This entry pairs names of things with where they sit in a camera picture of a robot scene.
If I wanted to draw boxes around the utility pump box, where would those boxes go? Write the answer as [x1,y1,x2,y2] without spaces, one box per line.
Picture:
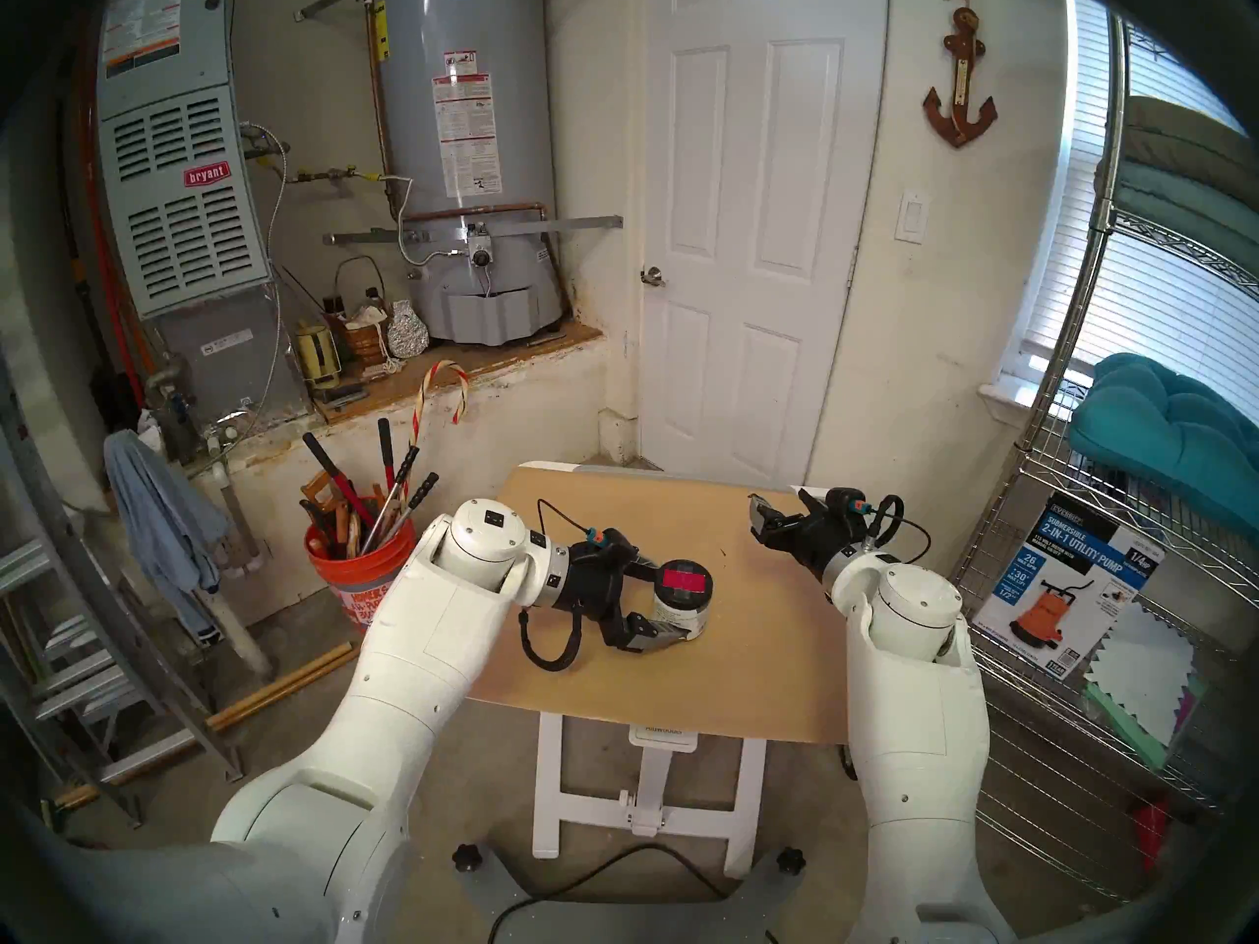
[972,490,1167,682]

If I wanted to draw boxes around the wicker basket with handle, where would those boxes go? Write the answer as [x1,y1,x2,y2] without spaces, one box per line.
[334,256,392,368]

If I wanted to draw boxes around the black floor cable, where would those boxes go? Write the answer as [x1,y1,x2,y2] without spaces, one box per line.
[487,842,729,944]

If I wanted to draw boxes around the white pvc pipe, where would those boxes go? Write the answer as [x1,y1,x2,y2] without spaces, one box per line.
[202,455,276,682]

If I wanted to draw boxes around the striped candy cane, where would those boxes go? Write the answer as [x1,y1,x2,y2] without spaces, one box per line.
[403,360,471,501]

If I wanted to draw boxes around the grey water heater tank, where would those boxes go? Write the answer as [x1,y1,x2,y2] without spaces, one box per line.
[374,0,571,346]

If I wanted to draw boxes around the metal heater strap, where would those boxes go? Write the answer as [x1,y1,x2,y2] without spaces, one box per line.
[325,214,624,247]

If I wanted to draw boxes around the blue hanging cloth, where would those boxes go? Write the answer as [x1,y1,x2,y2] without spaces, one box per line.
[104,429,232,648]

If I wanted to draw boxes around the long wooden stick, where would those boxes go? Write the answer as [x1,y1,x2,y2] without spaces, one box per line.
[54,642,357,810]

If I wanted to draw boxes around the white platform with wooden top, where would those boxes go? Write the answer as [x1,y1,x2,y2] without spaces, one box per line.
[192,321,640,628]

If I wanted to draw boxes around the green flat cushion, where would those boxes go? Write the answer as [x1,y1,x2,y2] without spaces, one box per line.
[1094,158,1259,245]

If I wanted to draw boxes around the grey bryant furnace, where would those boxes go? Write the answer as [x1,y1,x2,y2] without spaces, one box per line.
[95,0,311,427]

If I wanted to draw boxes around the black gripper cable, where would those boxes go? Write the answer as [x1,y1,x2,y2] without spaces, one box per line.
[518,606,583,673]
[866,493,932,561]

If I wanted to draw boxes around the aluminium step ladder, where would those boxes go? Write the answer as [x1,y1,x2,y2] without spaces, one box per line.
[0,362,247,835]

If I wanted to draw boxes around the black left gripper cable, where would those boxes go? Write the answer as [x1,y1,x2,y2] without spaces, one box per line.
[518,606,583,673]

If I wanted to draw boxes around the orange plastic bucket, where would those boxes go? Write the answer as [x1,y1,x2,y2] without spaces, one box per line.
[305,524,419,626]

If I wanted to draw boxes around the black handled metal tool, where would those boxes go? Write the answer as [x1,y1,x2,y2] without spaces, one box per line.
[364,472,441,555]
[379,444,421,535]

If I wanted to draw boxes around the white panel door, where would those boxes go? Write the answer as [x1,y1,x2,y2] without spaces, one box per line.
[639,0,891,491]

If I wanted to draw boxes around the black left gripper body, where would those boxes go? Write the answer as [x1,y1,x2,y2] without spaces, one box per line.
[561,557,635,652]

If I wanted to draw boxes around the crumpled foil lump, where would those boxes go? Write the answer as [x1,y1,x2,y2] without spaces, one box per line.
[388,300,431,360]

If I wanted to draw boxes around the white window blinds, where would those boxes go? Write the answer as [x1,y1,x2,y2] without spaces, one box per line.
[1023,0,1259,402]

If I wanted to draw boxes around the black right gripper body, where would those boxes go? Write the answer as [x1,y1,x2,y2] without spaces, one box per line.
[782,507,876,579]

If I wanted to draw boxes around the black lid with red tape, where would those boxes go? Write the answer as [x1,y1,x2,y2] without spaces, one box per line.
[654,559,714,609]

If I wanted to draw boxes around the white zigzag edged paper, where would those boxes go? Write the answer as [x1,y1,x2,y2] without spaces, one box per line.
[1085,603,1201,746]

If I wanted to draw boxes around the copper water pipe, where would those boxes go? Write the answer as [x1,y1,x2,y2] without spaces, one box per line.
[403,202,550,227]

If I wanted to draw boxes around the yellow metal can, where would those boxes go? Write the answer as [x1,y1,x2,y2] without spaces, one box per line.
[295,323,343,390]

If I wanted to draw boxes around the green foam sheet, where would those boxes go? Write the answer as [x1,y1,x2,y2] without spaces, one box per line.
[1085,681,1206,771]

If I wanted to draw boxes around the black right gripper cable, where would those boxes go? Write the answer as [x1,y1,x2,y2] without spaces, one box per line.
[866,493,932,561]

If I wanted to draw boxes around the wooden handled saw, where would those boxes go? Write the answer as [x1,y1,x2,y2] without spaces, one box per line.
[300,470,347,555]

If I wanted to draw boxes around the teal tufted cushion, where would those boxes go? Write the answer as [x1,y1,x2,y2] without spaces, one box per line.
[1068,352,1259,540]

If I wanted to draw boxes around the small red item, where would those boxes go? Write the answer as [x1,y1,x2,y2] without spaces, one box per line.
[1131,799,1173,874]

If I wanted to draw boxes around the white folding table frame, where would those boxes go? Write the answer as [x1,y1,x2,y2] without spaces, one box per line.
[531,711,768,879]

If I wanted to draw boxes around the rusty anchor wall decoration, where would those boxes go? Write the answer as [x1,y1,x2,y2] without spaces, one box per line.
[923,0,999,149]

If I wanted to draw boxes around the chrome wire shelf rack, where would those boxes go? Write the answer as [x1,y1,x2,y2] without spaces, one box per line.
[925,13,1259,904]

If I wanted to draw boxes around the olive flat cushion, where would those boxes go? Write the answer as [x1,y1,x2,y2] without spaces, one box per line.
[1121,94,1259,181]

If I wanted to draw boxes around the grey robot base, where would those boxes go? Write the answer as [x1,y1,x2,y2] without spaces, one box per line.
[452,844,808,944]

